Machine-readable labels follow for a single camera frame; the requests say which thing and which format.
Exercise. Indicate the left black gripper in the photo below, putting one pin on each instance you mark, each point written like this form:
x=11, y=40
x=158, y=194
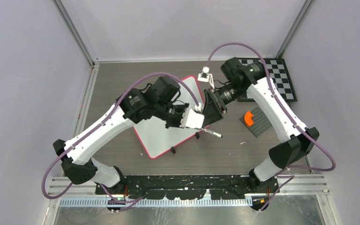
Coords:
x=177, y=123

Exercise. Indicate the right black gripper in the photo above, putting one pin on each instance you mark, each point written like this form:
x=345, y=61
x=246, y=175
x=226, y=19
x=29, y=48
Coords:
x=212, y=113

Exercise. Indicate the white marker blue cap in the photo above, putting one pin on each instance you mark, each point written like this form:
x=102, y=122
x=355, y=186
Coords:
x=211, y=132

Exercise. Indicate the white whiteboard pink rim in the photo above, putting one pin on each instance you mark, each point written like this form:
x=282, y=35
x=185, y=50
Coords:
x=155, y=138

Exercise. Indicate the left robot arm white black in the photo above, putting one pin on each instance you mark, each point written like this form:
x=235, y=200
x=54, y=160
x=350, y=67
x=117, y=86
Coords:
x=151, y=96

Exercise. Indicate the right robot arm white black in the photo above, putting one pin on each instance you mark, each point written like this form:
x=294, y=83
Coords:
x=295, y=137

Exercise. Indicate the orange curved block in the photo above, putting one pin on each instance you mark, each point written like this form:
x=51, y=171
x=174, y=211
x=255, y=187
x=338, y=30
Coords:
x=248, y=119

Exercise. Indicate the grey lego baseplate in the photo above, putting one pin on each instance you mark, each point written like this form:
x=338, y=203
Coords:
x=261, y=122

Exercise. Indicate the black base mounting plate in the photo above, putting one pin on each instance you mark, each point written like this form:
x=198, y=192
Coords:
x=189, y=187

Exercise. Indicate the black white checkerboard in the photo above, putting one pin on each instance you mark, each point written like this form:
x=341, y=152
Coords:
x=279, y=74

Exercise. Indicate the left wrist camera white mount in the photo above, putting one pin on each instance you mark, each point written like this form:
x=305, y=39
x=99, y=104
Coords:
x=191, y=119

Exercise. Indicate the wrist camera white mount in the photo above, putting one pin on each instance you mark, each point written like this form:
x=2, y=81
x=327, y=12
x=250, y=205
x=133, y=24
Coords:
x=206, y=77
x=191, y=119

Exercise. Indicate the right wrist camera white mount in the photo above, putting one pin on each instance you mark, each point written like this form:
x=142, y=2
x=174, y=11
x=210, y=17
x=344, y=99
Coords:
x=206, y=77

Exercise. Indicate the white slotted cable duct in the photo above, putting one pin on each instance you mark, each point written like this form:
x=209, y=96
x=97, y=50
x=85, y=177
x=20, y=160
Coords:
x=105, y=202

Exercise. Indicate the aluminium frame rail front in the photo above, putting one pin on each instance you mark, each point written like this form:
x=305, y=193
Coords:
x=59, y=184

